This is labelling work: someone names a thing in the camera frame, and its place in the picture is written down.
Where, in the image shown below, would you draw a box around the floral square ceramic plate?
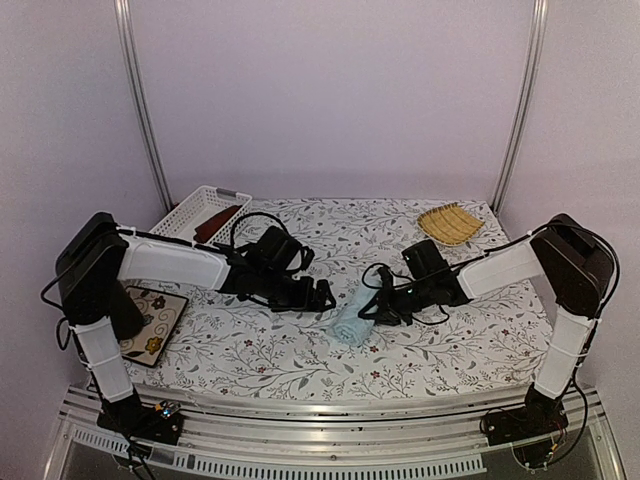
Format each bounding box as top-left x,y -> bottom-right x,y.
120,286 -> 189,368

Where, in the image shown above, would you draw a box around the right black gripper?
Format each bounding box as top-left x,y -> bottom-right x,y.
361,277 -> 436,326

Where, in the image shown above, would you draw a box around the floral patterned table mat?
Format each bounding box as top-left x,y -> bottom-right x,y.
128,199 -> 552,402

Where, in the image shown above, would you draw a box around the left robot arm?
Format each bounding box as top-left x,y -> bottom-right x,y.
40,212 -> 336,434

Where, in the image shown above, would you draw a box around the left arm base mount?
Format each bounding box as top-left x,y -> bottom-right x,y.
97,397 -> 185,446

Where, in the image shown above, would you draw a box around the left aluminium frame post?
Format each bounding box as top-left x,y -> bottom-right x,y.
114,0 -> 173,213

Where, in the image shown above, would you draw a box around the white perforated plastic basket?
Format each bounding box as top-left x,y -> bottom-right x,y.
150,185 -> 253,245

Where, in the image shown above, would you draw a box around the dark red towel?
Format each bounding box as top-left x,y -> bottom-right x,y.
193,205 -> 240,244

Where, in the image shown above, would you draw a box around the front aluminium rail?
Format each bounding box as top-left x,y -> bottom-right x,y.
44,386 -> 626,479

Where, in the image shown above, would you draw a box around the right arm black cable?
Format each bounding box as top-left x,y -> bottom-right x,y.
360,224 -> 622,326

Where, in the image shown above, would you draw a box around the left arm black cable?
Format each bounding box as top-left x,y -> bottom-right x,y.
228,212 -> 291,251

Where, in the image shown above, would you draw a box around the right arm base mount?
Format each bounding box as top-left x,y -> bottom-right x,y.
479,401 -> 569,446

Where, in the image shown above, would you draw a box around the woven bamboo tray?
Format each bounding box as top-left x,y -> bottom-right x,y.
417,202 -> 484,246

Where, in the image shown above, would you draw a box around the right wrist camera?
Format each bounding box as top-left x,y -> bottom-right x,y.
377,266 -> 394,291

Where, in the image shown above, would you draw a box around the light blue towel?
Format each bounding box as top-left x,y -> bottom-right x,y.
328,285 -> 376,347

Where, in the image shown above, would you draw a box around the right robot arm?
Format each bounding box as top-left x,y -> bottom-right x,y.
358,213 -> 621,436

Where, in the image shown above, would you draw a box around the aluminium frame post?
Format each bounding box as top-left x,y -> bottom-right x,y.
114,0 -> 173,213
489,0 -> 549,211

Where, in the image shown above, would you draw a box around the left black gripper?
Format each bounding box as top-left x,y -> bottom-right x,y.
257,267 -> 337,313

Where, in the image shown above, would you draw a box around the right aluminium frame post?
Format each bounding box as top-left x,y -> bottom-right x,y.
489,0 -> 549,211

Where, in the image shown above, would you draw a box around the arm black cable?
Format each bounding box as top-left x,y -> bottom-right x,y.
228,212 -> 291,251
360,224 -> 622,326

